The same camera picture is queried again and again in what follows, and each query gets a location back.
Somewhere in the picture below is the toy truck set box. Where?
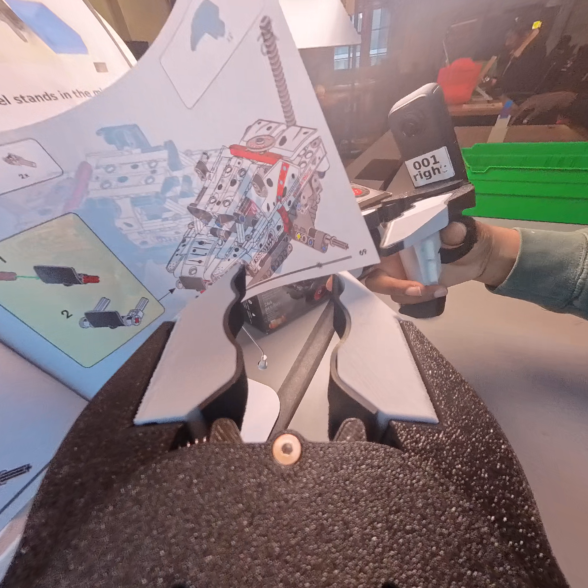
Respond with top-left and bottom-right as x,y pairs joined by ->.
244,276 -> 337,334

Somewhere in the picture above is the green plastic bin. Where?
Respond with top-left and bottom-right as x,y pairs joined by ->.
460,138 -> 588,227

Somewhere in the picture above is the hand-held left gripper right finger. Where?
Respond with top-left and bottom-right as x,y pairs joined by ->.
327,270 -> 442,427

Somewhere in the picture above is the printed paper sheet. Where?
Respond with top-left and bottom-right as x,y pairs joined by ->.
0,0 -> 138,134

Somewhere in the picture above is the person's right hand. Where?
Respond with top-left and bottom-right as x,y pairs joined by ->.
363,219 -> 521,308

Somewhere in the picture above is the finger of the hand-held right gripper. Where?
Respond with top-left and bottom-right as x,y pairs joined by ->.
379,197 -> 453,258

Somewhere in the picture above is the building instruction booklet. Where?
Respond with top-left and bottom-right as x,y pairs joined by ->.
0,0 -> 380,543

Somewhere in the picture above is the red plastic bin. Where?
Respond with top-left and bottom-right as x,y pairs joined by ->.
436,57 -> 488,104

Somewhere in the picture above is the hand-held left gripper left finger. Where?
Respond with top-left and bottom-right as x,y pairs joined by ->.
134,267 -> 250,427

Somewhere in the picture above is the white booklet stand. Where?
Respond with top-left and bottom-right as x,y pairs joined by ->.
241,326 -> 282,443

